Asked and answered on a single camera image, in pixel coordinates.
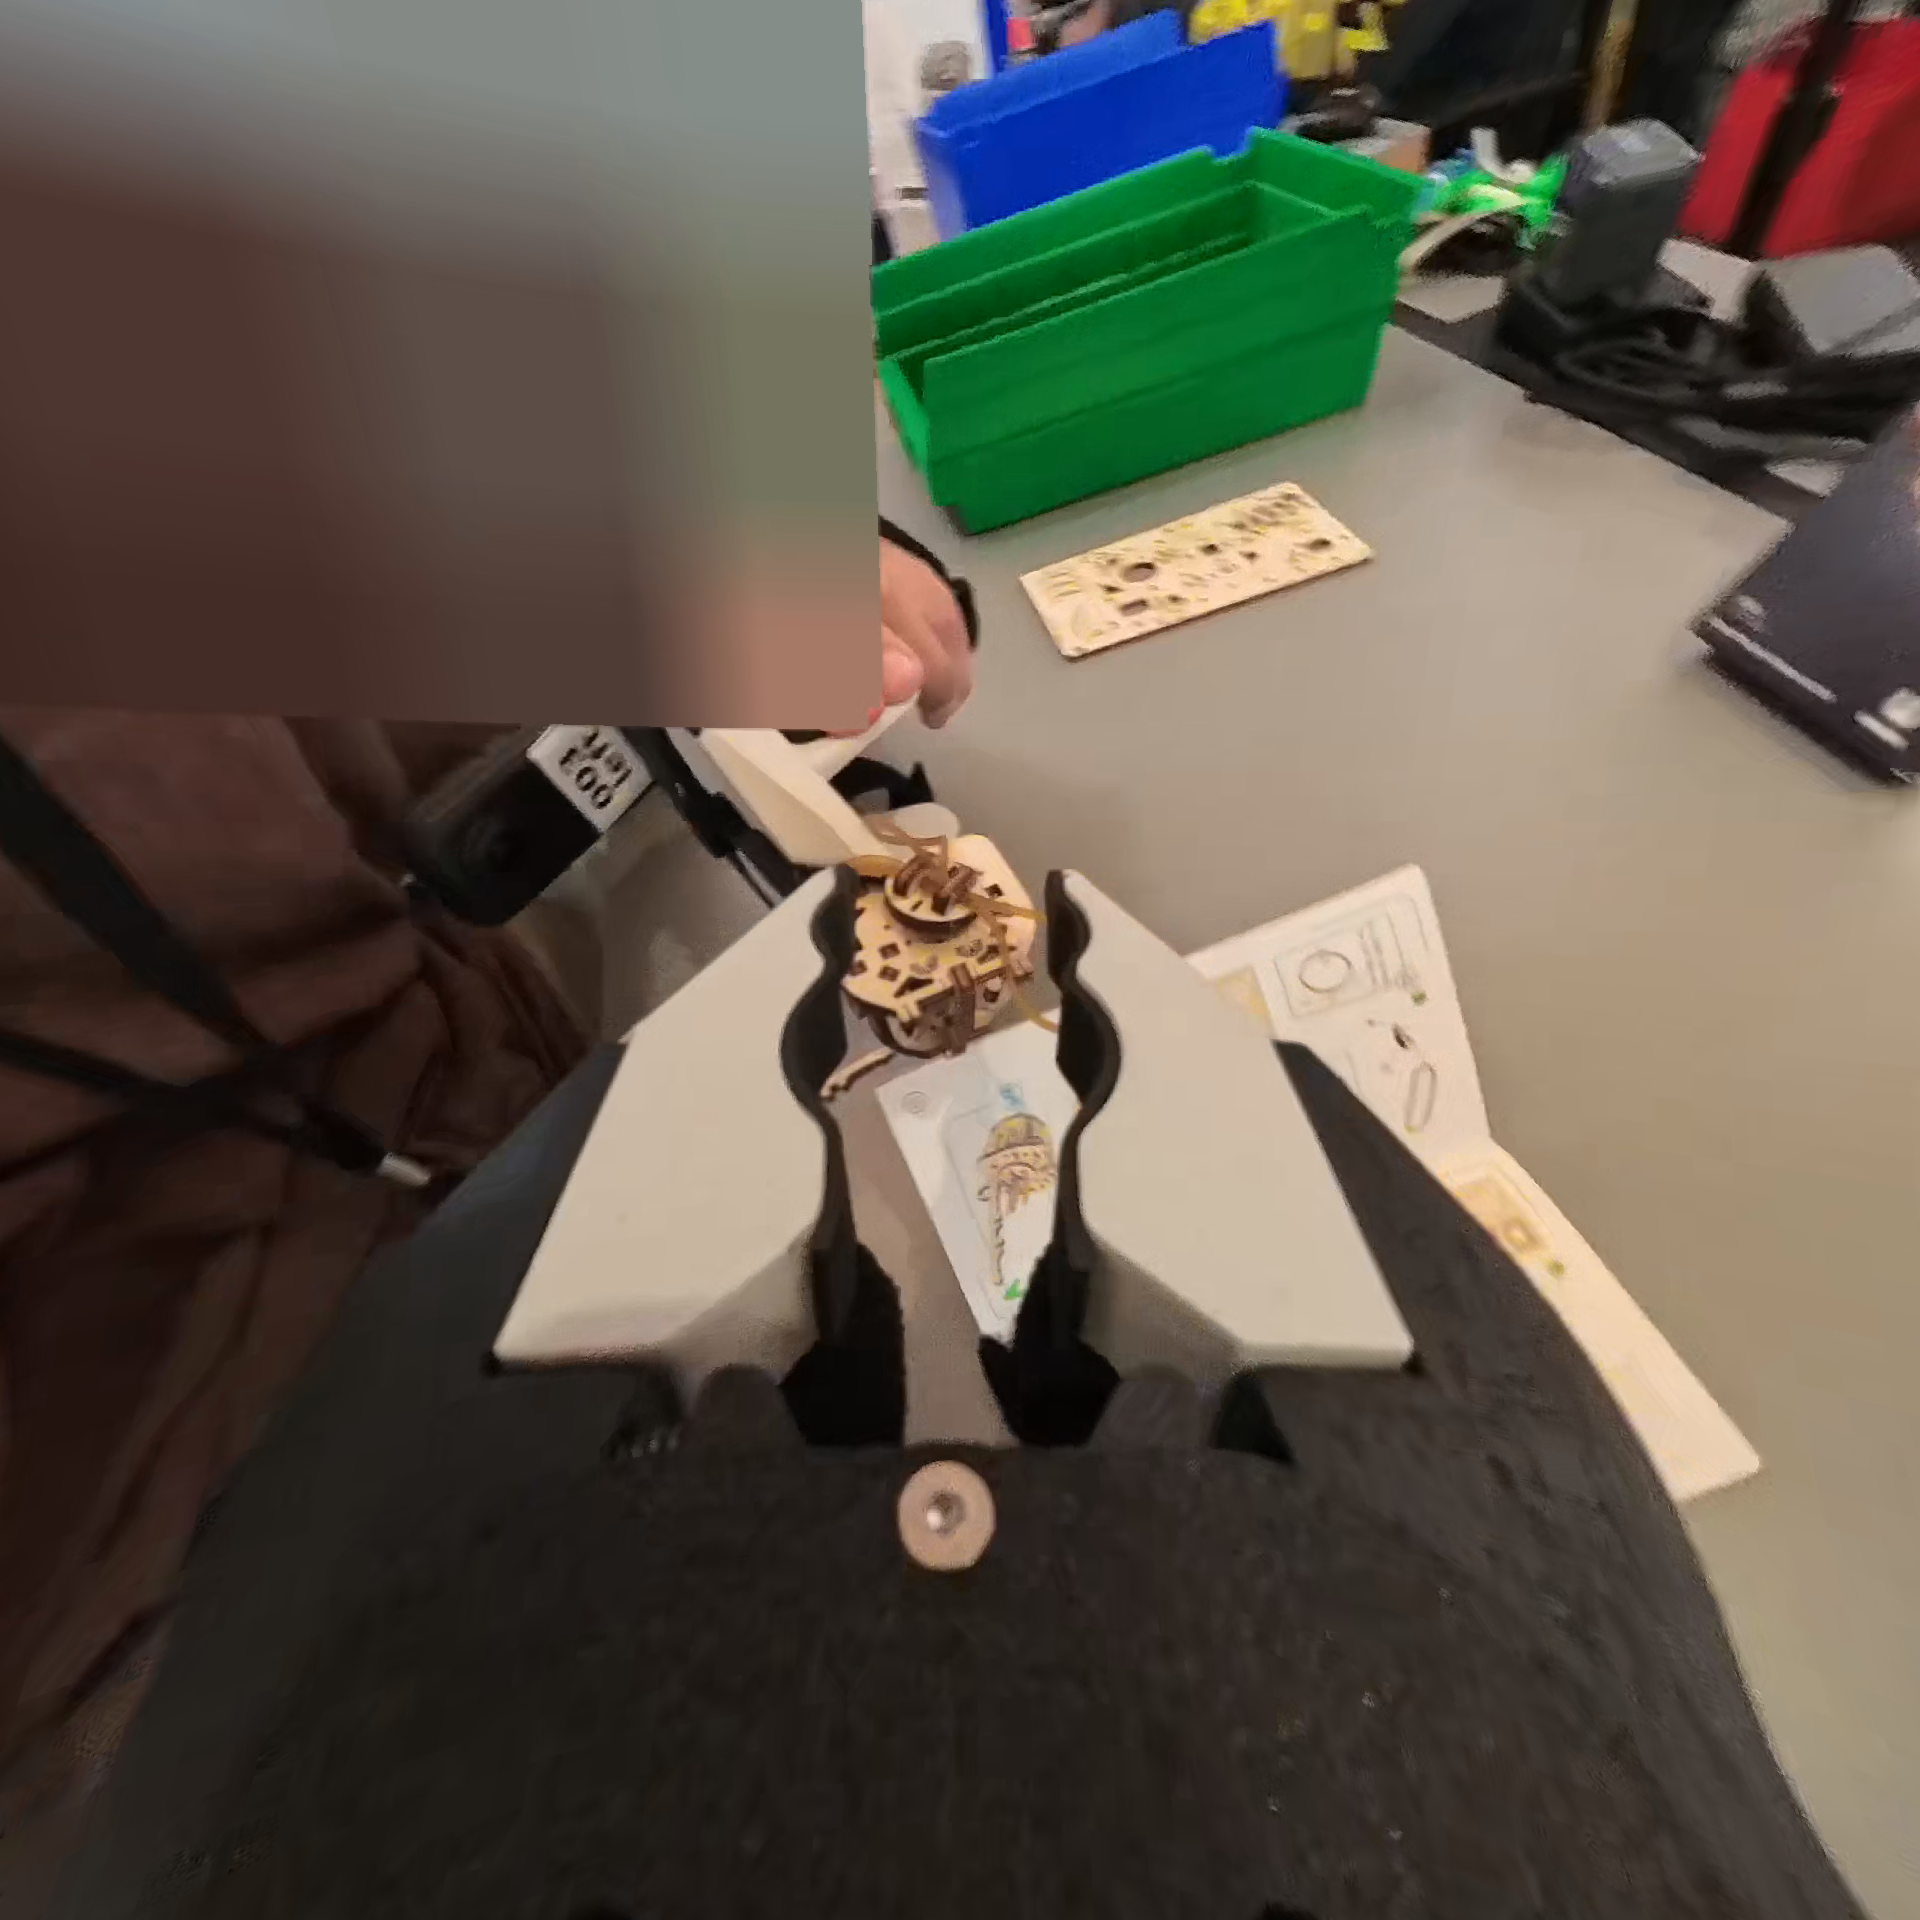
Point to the tan rubber band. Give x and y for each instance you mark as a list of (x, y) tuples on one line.
[(1001, 908)]

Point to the grey power adapter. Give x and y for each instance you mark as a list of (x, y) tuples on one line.
[(1829, 299)]

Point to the wooden parts sheet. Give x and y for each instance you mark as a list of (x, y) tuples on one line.
[(1200, 570)]

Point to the wooden mechanical model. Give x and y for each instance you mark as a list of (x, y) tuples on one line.
[(915, 960)]

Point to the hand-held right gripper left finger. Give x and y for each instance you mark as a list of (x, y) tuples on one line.
[(674, 1185)]

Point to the black charger dock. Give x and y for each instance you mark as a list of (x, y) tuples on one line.
[(1611, 211)]

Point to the green plastic bin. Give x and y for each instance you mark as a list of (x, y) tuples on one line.
[(1141, 404)]

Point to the paper instruction sheet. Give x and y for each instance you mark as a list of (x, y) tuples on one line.
[(1394, 973)]

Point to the person's left hand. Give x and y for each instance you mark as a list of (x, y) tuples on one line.
[(921, 637)]

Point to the white illustrated card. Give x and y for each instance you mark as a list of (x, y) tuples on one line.
[(975, 1185)]

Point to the navy flat box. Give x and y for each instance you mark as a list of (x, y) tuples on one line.
[(1829, 629)]

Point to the green tangled item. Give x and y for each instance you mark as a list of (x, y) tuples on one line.
[(1483, 194)]

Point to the blue plastic bin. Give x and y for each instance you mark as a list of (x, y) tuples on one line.
[(1095, 120)]

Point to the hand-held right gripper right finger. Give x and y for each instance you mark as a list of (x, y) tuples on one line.
[(1213, 1185)]

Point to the red bag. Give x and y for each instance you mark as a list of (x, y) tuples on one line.
[(1845, 148)]

